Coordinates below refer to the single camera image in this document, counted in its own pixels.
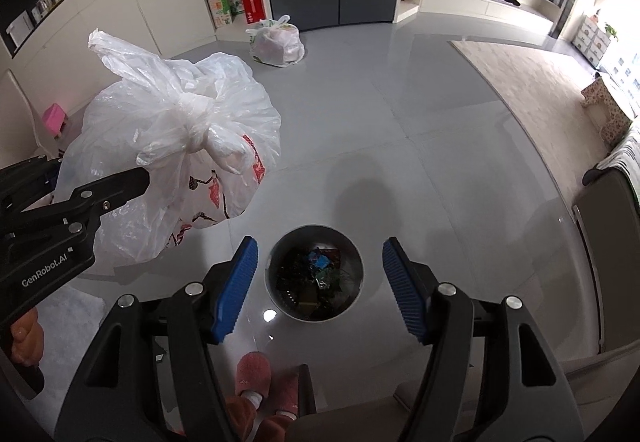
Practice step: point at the beige rug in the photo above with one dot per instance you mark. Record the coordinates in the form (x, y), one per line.
(525, 97)

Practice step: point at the steel electric kettle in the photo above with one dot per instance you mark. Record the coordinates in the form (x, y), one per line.
(42, 7)

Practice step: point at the filled translucent plastic bag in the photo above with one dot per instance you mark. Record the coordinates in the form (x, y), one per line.
(277, 45)

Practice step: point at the white water dispenser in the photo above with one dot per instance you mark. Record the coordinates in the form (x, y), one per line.
(20, 28)

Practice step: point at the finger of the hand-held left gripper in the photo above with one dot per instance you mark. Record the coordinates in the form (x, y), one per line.
(120, 187)
(30, 182)

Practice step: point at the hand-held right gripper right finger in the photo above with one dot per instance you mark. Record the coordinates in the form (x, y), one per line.
(407, 292)

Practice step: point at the grey round trash bin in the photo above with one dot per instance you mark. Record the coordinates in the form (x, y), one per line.
(350, 292)

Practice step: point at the white plastic bag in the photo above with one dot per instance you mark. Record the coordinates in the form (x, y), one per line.
(190, 87)

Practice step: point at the pink stool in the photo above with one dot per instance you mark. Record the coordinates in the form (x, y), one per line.
(55, 117)

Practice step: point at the pink slipper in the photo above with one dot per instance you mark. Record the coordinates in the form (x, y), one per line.
(252, 374)
(286, 389)

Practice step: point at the red carton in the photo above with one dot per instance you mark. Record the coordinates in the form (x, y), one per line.
(252, 7)

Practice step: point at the person's leg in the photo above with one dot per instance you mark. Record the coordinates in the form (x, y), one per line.
(265, 427)

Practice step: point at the person's left hand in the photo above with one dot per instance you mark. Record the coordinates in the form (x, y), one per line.
(27, 337)

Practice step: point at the green white carton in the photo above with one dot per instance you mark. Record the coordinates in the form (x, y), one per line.
(217, 5)

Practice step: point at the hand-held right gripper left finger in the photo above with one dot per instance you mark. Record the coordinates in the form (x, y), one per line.
(235, 292)

